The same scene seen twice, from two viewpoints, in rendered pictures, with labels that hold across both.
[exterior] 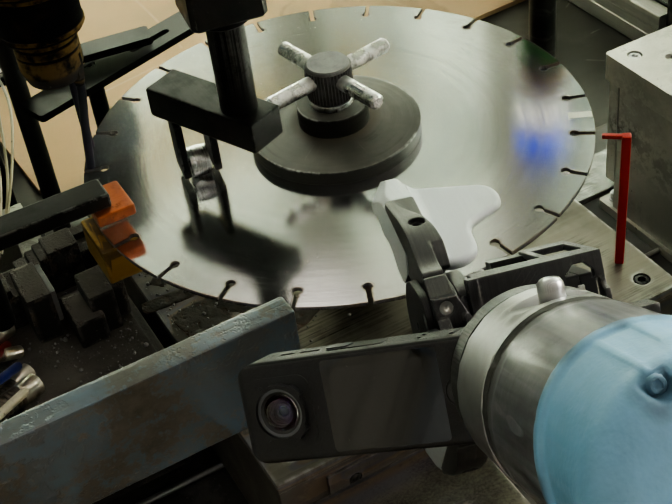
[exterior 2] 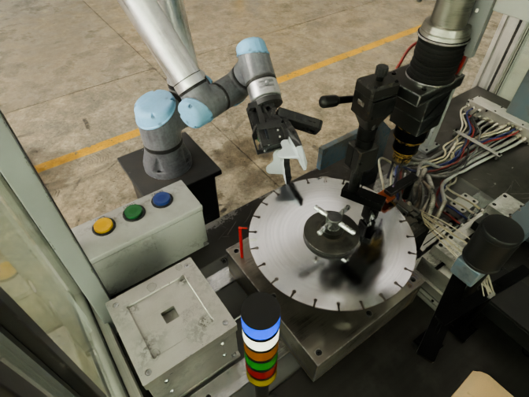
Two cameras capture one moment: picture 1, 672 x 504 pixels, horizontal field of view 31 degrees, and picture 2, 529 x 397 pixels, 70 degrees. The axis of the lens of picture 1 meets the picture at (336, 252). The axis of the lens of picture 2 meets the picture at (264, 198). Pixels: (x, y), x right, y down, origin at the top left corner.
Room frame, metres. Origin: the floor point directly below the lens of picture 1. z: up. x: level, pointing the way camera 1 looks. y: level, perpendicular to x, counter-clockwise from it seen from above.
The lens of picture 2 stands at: (1.10, -0.23, 1.55)
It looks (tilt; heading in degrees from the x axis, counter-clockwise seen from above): 46 degrees down; 169
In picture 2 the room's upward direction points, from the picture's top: straight up
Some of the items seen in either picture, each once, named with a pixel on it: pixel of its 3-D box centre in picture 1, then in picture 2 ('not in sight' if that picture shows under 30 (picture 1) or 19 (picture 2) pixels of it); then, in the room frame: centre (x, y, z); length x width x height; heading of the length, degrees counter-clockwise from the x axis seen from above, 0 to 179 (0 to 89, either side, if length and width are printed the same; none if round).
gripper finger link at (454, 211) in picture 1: (441, 210); (290, 153); (0.48, -0.06, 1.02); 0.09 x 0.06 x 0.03; 8
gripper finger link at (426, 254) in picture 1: (426, 268); (290, 138); (0.43, -0.04, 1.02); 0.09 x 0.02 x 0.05; 8
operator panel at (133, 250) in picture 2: not in sight; (144, 237); (0.49, -0.41, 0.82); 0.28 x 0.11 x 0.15; 115
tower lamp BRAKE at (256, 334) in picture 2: not in sight; (260, 316); (0.90, -0.20, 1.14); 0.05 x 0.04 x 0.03; 25
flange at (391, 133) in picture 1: (334, 117); (331, 230); (0.66, -0.01, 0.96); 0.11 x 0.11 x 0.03
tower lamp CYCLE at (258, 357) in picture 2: not in sight; (260, 339); (0.90, -0.20, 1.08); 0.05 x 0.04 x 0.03; 25
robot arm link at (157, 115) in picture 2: not in sight; (159, 118); (0.13, -0.35, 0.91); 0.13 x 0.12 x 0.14; 132
